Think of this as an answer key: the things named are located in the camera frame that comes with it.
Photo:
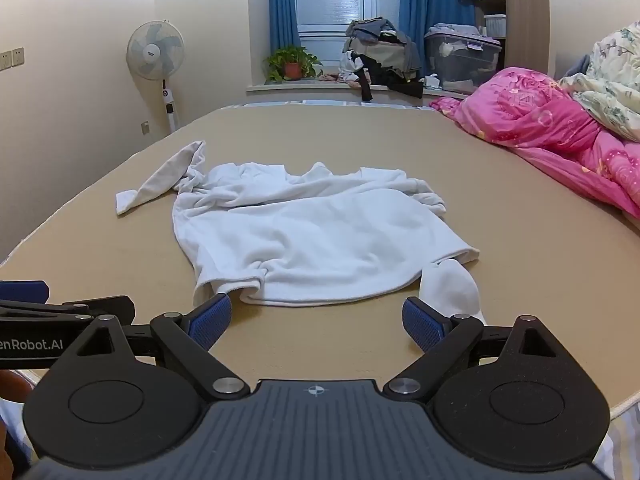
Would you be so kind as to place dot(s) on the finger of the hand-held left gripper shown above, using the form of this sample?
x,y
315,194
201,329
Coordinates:
x,y
25,292
105,306

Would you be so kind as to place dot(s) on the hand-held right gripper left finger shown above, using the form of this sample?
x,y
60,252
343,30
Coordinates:
x,y
212,322

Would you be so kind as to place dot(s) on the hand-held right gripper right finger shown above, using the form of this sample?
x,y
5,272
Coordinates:
x,y
422,322

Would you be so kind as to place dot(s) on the white sweatshirt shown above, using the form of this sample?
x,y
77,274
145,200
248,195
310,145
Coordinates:
x,y
310,230

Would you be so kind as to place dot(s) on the pile of dark clothes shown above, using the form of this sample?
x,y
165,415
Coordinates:
x,y
385,52

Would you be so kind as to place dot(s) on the person's left hand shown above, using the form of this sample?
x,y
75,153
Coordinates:
x,y
12,385

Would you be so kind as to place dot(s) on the bed with tan sheet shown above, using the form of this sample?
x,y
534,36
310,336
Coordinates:
x,y
525,270

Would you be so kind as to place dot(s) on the pink floral quilt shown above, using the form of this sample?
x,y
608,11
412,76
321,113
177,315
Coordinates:
x,y
530,110

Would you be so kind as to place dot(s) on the tissue box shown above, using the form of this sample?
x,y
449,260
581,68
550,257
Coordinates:
x,y
431,81

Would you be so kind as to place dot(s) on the white standing fan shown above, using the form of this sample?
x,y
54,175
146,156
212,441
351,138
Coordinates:
x,y
154,52

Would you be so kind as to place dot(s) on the small pink cloth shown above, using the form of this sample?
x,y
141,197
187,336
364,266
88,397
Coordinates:
x,y
330,78

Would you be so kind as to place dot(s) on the clear plastic storage box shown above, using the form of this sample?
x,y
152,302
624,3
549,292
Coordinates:
x,y
462,60

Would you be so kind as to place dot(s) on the green potted plant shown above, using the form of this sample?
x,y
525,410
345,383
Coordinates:
x,y
291,62

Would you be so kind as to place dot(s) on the white plastic basket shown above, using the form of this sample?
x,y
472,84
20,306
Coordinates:
x,y
495,25

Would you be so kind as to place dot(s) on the cream floral quilt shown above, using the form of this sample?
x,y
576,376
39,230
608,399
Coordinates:
x,y
615,75

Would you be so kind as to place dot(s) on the blue curtain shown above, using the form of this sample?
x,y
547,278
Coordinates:
x,y
415,0
284,10

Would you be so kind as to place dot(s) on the wooden shelf unit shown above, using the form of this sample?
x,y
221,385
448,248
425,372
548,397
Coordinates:
x,y
527,15

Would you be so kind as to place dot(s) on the window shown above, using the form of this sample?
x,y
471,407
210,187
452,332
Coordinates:
x,y
330,0

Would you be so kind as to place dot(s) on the white wall socket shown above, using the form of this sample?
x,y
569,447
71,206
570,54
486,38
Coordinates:
x,y
146,128

